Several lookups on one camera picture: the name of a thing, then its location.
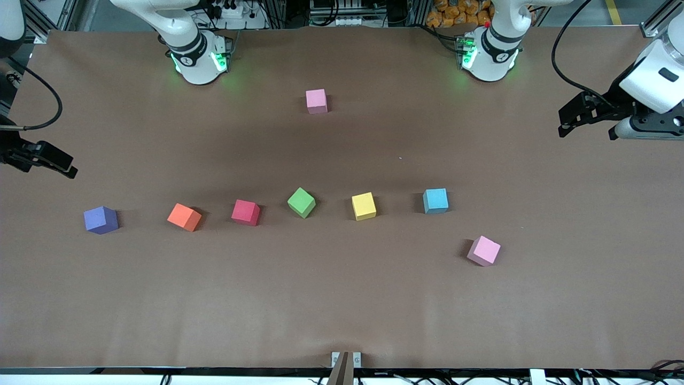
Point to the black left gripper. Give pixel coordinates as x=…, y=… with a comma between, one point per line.
x=612, y=100

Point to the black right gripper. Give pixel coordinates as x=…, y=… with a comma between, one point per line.
x=12, y=147

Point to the blue foam cube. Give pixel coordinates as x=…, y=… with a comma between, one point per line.
x=435, y=200

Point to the red foam cube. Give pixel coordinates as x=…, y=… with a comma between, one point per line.
x=246, y=212

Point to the yellow foam cube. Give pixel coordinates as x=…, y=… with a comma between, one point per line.
x=364, y=205

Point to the green foam cube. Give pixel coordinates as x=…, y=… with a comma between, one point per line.
x=301, y=202

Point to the pink foam cube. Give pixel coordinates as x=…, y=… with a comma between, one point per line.
x=316, y=100
x=485, y=250

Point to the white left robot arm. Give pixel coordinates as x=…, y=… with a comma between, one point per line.
x=491, y=59

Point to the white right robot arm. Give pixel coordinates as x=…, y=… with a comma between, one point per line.
x=195, y=59

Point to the purple foam cube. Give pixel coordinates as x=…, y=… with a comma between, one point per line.
x=100, y=219

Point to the orange foam cube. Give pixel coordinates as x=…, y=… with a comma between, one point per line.
x=184, y=216

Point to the pile of orange objects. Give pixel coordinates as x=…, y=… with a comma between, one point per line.
x=454, y=13

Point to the white power strip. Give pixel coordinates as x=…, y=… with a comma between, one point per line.
x=232, y=10

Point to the large table cover sheet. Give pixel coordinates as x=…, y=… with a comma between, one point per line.
x=342, y=299

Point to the aluminium frame profile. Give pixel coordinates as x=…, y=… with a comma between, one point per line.
x=40, y=18
x=662, y=18

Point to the metal bracket with wooden stick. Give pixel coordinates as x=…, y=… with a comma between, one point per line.
x=346, y=369

